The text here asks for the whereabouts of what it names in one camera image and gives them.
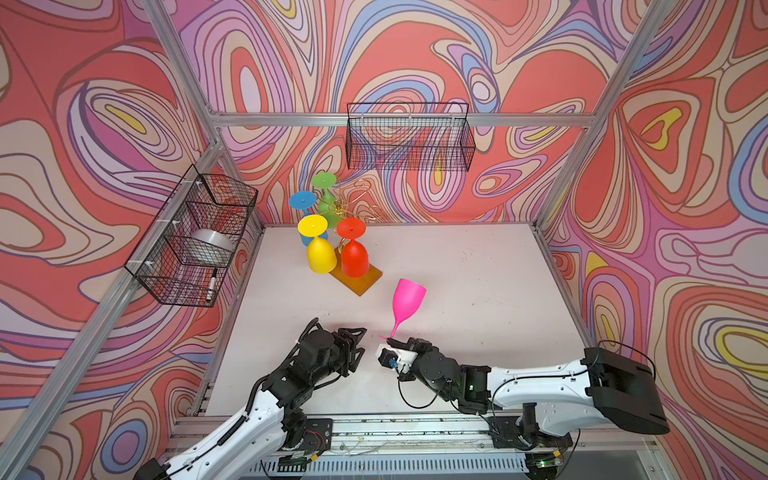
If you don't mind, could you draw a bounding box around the black wire basket back wall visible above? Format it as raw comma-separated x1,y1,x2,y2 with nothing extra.
345,100,476,172

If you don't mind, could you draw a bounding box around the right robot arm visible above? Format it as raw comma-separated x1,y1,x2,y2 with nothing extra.
377,338,670,450

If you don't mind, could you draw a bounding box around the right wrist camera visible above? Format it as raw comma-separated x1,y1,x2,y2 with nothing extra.
376,344,418,374

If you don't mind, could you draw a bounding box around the red plastic wine glass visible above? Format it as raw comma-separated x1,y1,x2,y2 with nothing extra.
336,218,370,278

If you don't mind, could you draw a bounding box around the blue plastic wine glass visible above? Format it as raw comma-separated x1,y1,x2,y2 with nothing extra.
289,191,329,247

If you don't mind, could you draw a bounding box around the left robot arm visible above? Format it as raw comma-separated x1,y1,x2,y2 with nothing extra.
133,319,367,479

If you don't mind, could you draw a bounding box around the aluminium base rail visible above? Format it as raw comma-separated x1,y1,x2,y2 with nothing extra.
161,410,655,478

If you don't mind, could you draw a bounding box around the wooden rack base board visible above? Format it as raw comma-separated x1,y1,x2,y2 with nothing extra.
330,264,383,296

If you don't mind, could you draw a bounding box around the black wire basket left wall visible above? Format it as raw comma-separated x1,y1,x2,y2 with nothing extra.
124,166,258,308

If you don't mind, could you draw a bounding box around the pink plastic wine glass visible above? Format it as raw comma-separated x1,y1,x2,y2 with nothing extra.
389,278,427,338

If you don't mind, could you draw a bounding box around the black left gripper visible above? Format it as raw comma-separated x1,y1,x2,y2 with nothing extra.
307,328,367,388

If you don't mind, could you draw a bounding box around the green plastic wine glass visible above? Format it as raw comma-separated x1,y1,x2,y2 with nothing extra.
311,172,342,230

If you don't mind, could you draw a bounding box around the gold wire glass rack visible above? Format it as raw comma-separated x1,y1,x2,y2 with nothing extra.
330,180,381,224

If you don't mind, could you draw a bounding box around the yellow plastic wine glass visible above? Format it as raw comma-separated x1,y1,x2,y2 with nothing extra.
297,214,337,274

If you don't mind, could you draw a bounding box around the black wire basket wall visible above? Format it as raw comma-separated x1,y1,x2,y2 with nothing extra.
124,166,258,308
345,100,476,172

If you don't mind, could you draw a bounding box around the black marker pen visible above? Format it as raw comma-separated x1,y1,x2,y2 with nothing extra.
206,268,218,303

